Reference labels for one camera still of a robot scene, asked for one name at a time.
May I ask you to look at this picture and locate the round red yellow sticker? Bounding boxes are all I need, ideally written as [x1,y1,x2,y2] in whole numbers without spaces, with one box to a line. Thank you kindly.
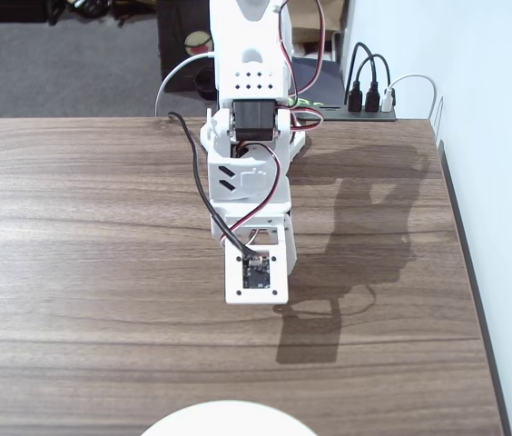
[184,30,214,54]

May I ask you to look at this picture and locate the black chair base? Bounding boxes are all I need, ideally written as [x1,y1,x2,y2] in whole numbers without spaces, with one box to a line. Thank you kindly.
[46,0,157,28]

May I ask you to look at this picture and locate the black cabinet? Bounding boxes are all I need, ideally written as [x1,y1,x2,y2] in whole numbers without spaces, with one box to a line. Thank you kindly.
[155,0,215,94]

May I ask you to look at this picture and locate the cardboard box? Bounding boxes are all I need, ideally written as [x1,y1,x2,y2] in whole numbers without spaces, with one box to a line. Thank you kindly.
[290,26,335,58]

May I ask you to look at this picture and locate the dark pad with green print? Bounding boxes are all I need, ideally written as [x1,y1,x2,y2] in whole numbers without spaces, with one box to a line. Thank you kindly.
[289,56,346,110]

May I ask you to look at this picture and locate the wrist camera on white mount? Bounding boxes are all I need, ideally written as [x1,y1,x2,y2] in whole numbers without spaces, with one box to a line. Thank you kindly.
[223,224,290,305]

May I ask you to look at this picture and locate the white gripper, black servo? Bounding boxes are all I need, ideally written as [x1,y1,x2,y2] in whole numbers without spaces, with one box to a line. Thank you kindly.
[209,198,299,278]

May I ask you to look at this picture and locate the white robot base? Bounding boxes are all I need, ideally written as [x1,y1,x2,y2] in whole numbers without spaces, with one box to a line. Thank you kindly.
[288,118,308,161]

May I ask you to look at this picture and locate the white USB cable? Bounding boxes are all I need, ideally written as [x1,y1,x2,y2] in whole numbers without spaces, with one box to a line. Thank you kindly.
[382,72,438,122]

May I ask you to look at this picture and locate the black USB hub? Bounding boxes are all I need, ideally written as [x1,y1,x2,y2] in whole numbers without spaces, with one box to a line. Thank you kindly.
[299,102,397,123]

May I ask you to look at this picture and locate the brown paper bag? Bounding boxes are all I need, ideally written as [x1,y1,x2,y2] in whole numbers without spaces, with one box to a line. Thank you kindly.
[288,0,346,31]

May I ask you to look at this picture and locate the thin wire bracket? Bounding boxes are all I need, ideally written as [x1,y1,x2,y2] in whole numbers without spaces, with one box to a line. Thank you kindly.
[432,94,446,143]

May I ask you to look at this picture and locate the red white black servo cable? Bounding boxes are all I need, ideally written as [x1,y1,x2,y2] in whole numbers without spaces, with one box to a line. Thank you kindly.
[277,0,326,134]
[222,143,285,247]

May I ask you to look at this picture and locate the white plate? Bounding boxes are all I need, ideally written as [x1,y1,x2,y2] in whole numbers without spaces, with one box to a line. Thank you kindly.
[140,399,319,436]

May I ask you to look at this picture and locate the black camera cable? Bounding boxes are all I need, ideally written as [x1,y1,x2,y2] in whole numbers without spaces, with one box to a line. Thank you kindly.
[167,111,258,261]

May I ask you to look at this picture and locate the grey metal bar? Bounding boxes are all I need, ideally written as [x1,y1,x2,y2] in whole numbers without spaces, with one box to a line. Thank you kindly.
[330,30,346,63]

